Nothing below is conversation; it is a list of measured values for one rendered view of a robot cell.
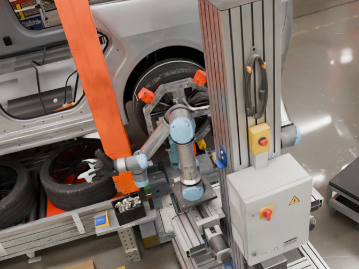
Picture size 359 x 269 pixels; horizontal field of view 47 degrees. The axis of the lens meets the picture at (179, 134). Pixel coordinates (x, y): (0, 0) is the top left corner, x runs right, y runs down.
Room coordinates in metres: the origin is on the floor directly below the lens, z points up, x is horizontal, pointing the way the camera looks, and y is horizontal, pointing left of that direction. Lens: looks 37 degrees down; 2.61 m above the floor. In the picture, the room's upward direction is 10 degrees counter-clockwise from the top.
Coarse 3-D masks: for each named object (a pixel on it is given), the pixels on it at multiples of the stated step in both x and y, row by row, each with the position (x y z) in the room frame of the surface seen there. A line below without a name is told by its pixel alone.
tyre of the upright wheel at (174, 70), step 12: (168, 60) 2.80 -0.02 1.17; (180, 60) 2.78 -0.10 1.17; (192, 60) 2.84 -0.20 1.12; (144, 72) 2.79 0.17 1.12; (156, 72) 2.69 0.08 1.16; (168, 72) 2.62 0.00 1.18; (180, 72) 2.61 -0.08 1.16; (192, 72) 2.62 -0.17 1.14; (144, 84) 2.64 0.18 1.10; (156, 84) 2.58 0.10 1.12; (132, 96) 2.76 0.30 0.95; (144, 120) 2.57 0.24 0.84; (144, 132) 2.57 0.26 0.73
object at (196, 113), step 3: (195, 111) 2.37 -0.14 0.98; (198, 111) 2.36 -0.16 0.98; (201, 111) 2.35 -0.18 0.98; (204, 111) 2.35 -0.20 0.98; (207, 111) 2.35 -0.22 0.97; (192, 114) 2.34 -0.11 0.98; (195, 114) 2.34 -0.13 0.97; (198, 114) 2.34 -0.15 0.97; (201, 114) 2.34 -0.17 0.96; (204, 114) 2.35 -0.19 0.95; (192, 117) 2.34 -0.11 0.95; (156, 123) 2.31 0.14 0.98; (159, 123) 2.31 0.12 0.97
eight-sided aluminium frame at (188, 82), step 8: (184, 80) 2.57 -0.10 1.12; (192, 80) 2.56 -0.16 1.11; (160, 88) 2.52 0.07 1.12; (168, 88) 2.51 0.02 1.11; (176, 88) 2.52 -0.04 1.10; (200, 88) 2.56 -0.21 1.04; (160, 96) 2.50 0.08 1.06; (208, 96) 2.55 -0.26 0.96; (152, 104) 2.54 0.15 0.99; (144, 112) 2.49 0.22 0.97; (152, 128) 2.49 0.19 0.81; (200, 128) 2.59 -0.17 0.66; (208, 128) 2.54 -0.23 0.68; (200, 136) 2.53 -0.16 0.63
